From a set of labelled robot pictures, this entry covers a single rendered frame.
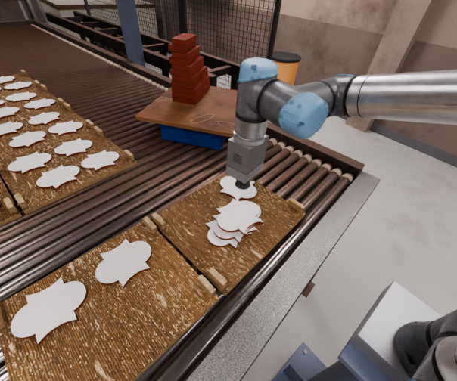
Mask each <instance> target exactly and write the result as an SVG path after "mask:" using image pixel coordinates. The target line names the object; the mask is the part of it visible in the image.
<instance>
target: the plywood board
mask: <svg viewBox="0 0 457 381"><path fill-rule="evenodd" d="M237 93H238V90H234V89H228V88H219V87H214V86H210V90H209V91H208V92H207V93H206V94H205V95H204V96H203V97H202V98H201V99H200V100H199V101H198V103H197V104H196V105H193V104H185V103H180V102H176V101H173V96H172V87H171V88H169V89H168V90H167V91H165V92H164V93H163V94H162V95H161V96H159V97H158V98H157V99H156V100H155V101H153V102H152V103H151V104H149V105H148V106H147V107H146V108H144V109H143V110H142V111H141V112H140V113H138V114H137V115H136V116H135V119H136V120H141V121H145V122H152V123H157V124H161V125H169V126H173V127H178V128H182V129H190V130H194V131H199V132H206V133H210V134H215V135H223V136H227V137H231V138H232V137H233V136H234V126H235V112H236V103H237Z"/></svg>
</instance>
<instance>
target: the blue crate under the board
mask: <svg viewBox="0 0 457 381"><path fill-rule="evenodd" d="M160 130H161V135H162V139H164V140H169V141H176V142H180V143H184V144H192V145H196V146H200V147H208V148H212V149H216V150H221V148H222V146H223V144H224V142H225V140H226V138H227V136H223V135H215V134H210V133H206V132H199V131H194V130H190V129H182V128H178V127H173V126H169V125H161V124H160Z"/></svg>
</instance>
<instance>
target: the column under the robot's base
mask: <svg viewBox="0 0 457 381"><path fill-rule="evenodd" d="M383 291H384V290H383ZM383 291H382V292H383ZM379 297H380V296H379ZM379 297H378V298H379ZM378 298H377V300H378ZM377 300H376V301H375V302H377ZM374 304H375V303H374ZM372 307H373V306H372ZM371 309H372V308H371ZM371 309H370V310H371ZM370 310H369V311H370ZM367 314H368V313H367ZM366 316H367V315H366ZM366 316H365V317H366ZM365 317H364V319H365ZM364 319H363V320H362V321H364ZM361 323H362V322H361ZM359 326H360V325H359ZM358 328H359V327H357V329H358ZM357 329H356V331H357ZM356 331H355V332H356ZM355 332H354V333H355ZM353 335H354V334H353ZM352 337H353V336H351V338H352ZM351 338H350V340H351ZM350 340H349V341H348V342H347V344H346V345H345V346H344V348H343V350H342V351H341V353H340V354H339V355H338V356H337V358H338V359H339V361H337V362H336V363H334V364H332V365H331V366H330V367H326V366H325V365H324V364H323V363H322V362H321V361H320V359H319V358H318V357H317V356H316V355H315V354H314V353H313V352H312V351H311V349H310V348H309V347H308V346H307V345H306V344H305V343H304V342H303V343H302V345H301V346H300V347H299V348H298V350H296V351H295V353H294V354H293V355H292V357H291V358H290V359H289V361H288V362H287V363H286V364H285V365H284V366H283V368H282V369H281V370H280V371H279V373H278V374H277V375H276V376H275V378H274V379H273V380H272V381H391V380H390V379H389V378H388V377H387V376H386V375H385V374H384V373H383V372H382V371H381V370H379V369H378V368H377V367H376V366H375V365H374V364H373V363H372V362H371V361H370V360H369V359H368V358H367V357H366V356H365V355H364V354H363V353H362V352H361V351H360V350H358V348H357V347H355V345H354V344H352V343H351V341H350Z"/></svg>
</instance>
